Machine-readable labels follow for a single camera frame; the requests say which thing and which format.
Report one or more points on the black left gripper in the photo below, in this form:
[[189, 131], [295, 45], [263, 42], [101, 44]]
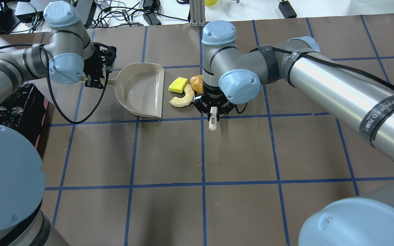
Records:
[[93, 69]]

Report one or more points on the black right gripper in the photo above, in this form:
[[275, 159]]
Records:
[[211, 98]]

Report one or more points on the brown potato toy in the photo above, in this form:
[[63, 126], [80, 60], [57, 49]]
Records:
[[196, 83]]

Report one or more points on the white hand brush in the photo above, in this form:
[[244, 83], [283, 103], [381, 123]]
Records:
[[213, 118]]

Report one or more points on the cream curved peel toy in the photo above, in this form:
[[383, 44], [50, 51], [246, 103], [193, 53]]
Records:
[[186, 99]]

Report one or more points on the yellow green sponge piece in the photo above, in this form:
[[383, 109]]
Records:
[[178, 85]]

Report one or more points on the beige dustpan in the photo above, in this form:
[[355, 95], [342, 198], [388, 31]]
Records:
[[136, 90]]

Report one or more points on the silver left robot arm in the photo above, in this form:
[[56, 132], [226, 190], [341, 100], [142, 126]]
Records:
[[69, 55]]

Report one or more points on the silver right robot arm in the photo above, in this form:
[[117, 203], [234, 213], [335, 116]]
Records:
[[310, 162]]

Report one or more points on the black bag lined bin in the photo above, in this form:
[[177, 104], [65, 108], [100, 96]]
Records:
[[24, 112]]

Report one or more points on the black power brick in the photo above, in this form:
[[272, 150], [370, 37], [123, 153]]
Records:
[[286, 9]]

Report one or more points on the aluminium frame post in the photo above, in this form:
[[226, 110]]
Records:
[[197, 13]]

